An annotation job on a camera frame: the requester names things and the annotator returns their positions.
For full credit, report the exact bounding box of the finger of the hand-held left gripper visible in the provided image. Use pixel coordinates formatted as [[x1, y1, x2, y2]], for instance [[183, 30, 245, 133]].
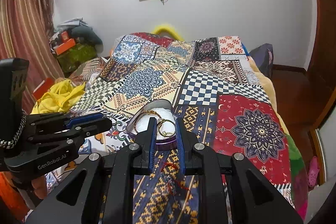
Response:
[[26, 112, 104, 133], [28, 118, 113, 156]]

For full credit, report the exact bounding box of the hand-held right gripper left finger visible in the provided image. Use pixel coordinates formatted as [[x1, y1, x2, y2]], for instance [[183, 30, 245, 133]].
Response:
[[25, 117, 158, 224]]

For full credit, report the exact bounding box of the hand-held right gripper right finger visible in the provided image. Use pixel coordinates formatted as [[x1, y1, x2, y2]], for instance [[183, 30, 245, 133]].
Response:
[[175, 118, 308, 224]]

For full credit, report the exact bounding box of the purple jewelry box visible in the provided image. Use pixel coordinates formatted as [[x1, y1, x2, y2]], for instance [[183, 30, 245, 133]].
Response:
[[126, 99, 179, 151]]

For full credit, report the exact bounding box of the large gold hoop ring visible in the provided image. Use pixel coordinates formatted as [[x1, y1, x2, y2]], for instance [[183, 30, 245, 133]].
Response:
[[159, 119, 175, 137]]

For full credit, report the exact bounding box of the yellow cloth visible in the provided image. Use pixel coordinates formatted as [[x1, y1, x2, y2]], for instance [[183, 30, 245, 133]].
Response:
[[31, 80, 86, 115]]

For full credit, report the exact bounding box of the brown gold bangle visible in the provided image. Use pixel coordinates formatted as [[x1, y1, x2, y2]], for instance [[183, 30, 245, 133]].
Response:
[[131, 109, 162, 136]]

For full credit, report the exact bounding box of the flat orange box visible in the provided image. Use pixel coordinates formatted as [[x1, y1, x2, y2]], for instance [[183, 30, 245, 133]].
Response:
[[33, 78, 57, 101]]

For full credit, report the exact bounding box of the brown striped pillow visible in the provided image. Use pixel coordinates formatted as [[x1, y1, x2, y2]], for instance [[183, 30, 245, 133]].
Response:
[[69, 57, 111, 83]]

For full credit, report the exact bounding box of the green patterned cloth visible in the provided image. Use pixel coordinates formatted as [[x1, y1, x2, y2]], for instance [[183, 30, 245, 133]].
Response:
[[56, 44, 96, 73]]

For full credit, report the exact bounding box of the patchwork printed blanket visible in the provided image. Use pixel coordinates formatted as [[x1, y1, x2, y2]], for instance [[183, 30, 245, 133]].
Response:
[[45, 32, 292, 224]]

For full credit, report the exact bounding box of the orange box with white side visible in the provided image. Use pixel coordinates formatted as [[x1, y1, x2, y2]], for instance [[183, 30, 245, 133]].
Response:
[[55, 39, 77, 55]]

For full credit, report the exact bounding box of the dark grey cloth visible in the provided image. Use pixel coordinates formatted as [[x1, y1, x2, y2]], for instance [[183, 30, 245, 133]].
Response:
[[70, 27, 103, 46]]

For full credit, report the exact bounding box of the striped red curtain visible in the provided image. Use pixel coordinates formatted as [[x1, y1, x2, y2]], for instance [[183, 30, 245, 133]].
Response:
[[0, 0, 64, 115]]

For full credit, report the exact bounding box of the yellow hoop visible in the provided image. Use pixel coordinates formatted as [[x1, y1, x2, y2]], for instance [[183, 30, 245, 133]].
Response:
[[153, 25, 182, 40]]

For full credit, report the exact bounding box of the dark purple pillow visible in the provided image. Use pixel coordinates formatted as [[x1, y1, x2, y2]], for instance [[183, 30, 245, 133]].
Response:
[[248, 43, 274, 78]]

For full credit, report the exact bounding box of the pink shoe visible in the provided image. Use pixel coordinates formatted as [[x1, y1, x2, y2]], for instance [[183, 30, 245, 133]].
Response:
[[307, 156, 320, 189]]

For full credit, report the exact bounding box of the black white braided strap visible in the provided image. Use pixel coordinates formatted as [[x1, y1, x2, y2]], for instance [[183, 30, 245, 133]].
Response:
[[0, 108, 27, 150]]

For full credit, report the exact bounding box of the red thread necklace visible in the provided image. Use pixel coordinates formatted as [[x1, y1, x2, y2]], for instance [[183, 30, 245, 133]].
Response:
[[160, 160, 190, 205]]

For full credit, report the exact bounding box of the wooden door frame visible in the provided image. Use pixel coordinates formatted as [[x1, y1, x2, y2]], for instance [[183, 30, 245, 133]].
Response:
[[306, 0, 336, 136]]

